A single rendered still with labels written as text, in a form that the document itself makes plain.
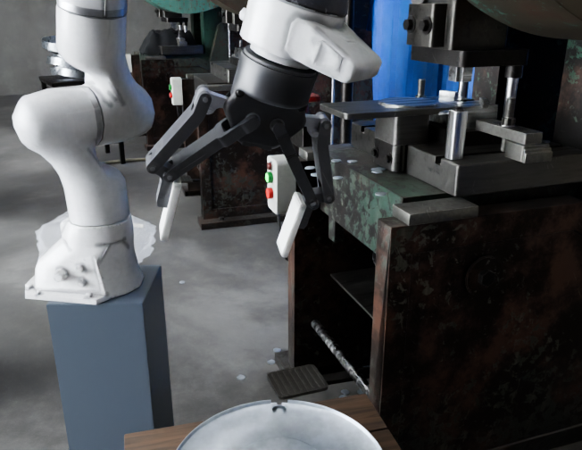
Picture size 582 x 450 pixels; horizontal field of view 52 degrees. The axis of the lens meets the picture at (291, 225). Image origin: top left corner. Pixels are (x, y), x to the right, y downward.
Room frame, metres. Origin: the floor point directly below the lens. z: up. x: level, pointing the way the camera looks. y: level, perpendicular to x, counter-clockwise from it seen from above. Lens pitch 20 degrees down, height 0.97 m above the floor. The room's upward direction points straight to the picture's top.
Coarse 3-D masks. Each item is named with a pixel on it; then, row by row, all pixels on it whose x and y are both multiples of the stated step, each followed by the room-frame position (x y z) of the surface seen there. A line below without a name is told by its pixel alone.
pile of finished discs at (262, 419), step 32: (224, 416) 0.74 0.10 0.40; (256, 416) 0.74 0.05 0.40; (288, 416) 0.74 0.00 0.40; (320, 416) 0.74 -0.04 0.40; (192, 448) 0.67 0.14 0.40; (224, 448) 0.67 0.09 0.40; (256, 448) 0.66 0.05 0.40; (288, 448) 0.66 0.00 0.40; (320, 448) 0.67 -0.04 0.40; (352, 448) 0.67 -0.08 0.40
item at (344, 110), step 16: (336, 112) 1.17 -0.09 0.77; (352, 112) 1.14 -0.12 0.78; (368, 112) 1.14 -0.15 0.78; (384, 112) 1.15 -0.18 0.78; (400, 112) 1.17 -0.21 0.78; (416, 112) 1.18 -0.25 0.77; (432, 112) 1.19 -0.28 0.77; (384, 128) 1.23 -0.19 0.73; (400, 128) 1.19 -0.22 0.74; (416, 128) 1.20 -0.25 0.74; (384, 144) 1.23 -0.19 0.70; (400, 144) 1.19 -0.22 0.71; (416, 144) 1.20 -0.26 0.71; (384, 160) 1.23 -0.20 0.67; (400, 160) 1.19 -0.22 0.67
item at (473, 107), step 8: (432, 96) 1.35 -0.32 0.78; (440, 96) 1.35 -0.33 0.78; (456, 104) 1.23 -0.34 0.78; (464, 104) 1.24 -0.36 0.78; (472, 104) 1.24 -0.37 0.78; (480, 104) 1.24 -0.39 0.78; (496, 104) 1.24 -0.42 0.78; (472, 112) 1.22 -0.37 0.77; (480, 112) 1.22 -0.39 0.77; (488, 112) 1.23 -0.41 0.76; (496, 112) 1.24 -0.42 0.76; (432, 120) 1.30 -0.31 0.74; (440, 120) 1.27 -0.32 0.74; (472, 120) 1.22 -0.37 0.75; (472, 128) 1.22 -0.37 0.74
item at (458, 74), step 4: (452, 68) 1.29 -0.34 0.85; (456, 68) 1.27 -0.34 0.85; (460, 68) 1.27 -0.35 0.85; (464, 68) 1.27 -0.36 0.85; (468, 68) 1.27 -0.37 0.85; (472, 68) 1.27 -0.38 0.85; (452, 72) 1.29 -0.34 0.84; (456, 72) 1.27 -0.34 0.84; (460, 72) 1.28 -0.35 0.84; (464, 72) 1.27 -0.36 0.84; (468, 72) 1.27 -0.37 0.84; (452, 76) 1.29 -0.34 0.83; (456, 76) 1.27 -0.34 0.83; (460, 76) 1.27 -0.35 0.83; (464, 76) 1.27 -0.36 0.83; (468, 76) 1.27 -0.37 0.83; (452, 80) 1.28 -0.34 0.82; (456, 80) 1.27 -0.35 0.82; (460, 80) 1.27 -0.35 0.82; (464, 80) 1.27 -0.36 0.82; (468, 80) 1.27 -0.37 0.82
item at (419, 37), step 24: (432, 0) 1.27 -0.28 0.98; (456, 0) 1.20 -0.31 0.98; (408, 24) 1.27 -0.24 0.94; (432, 24) 1.21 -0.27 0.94; (456, 24) 1.20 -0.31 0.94; (480, 24) 1.22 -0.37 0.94; (504, 24) 1.23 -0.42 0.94; (456, 48) 1.20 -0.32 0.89; (480, 48) 1.22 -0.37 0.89; (504, 48) 1.24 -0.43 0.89
